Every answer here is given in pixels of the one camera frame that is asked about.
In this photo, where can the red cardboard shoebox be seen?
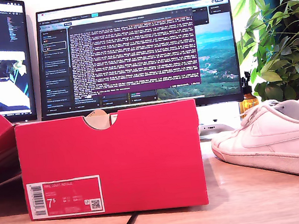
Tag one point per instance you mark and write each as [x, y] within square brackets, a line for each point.
[143, 158]

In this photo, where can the tan cardboard insert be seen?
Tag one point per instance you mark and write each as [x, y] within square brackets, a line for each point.
[96, 118]

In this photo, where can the large black computer monitor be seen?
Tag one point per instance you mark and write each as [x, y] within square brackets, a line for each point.
[132, 52]

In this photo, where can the white game controller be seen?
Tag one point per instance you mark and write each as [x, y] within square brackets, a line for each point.
[215, 130]

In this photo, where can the amber pump bottle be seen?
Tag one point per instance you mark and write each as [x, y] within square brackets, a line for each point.
[249, 102]

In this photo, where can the green leafy houseplant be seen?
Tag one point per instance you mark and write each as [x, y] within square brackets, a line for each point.
[288, 57]

